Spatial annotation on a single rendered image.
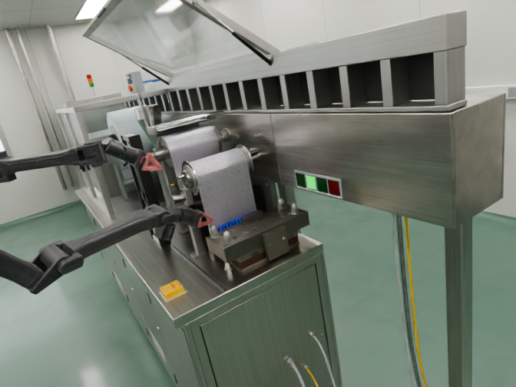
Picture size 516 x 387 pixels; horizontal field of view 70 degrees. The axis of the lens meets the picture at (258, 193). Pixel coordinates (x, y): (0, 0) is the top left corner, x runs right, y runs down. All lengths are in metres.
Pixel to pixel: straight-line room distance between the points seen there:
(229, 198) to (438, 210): 0.83
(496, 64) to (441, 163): 2.54
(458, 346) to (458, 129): 0.80
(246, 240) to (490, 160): 0.82
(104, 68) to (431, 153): 6.42
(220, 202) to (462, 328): 0.97
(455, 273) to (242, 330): 0.76
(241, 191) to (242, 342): 0.60
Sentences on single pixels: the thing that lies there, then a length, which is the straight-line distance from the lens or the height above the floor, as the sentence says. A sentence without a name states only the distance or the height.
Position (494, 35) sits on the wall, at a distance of 3.52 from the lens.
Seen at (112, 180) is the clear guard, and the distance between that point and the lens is 2.45.
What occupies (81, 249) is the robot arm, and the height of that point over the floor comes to 1.22.
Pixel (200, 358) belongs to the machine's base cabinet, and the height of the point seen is 0.70.
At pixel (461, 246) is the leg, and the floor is 1.00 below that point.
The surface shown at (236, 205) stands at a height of 1.09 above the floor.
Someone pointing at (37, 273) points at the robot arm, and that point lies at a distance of 1.17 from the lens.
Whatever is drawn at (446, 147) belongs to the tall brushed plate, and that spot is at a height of 1.36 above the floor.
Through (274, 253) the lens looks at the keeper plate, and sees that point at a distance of 1.47.
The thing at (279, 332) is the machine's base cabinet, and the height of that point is 0.62.
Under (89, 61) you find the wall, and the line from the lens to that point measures 7.04.
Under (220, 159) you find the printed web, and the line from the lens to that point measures 1.53.
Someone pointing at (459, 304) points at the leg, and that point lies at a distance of 1.41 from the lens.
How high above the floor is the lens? 1.62
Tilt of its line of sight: 18 degrees down
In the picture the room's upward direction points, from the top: 11 degrees counter-clockwise
